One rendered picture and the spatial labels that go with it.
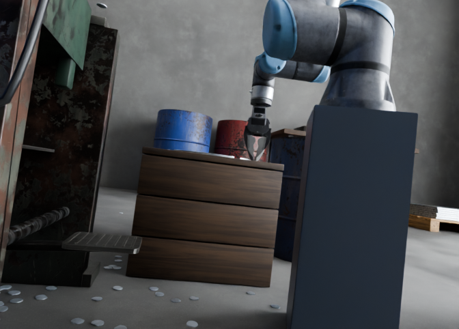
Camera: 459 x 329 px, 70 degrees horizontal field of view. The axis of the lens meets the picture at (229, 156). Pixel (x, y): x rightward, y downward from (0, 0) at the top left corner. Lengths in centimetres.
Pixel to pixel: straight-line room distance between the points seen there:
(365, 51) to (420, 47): 478
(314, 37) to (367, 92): 14
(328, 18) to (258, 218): 54
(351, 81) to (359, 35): 9
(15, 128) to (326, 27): 54
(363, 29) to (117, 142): 347
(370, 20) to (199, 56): 351
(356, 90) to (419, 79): 469
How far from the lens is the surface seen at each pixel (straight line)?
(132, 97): 401
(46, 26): 64
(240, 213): 93
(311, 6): 72
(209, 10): 438
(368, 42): 72
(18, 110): 40
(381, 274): 66
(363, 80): 69
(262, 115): 103
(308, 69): 106
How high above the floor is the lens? 30
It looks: 3 degrees up
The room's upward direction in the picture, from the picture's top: 7 degrees clockwise
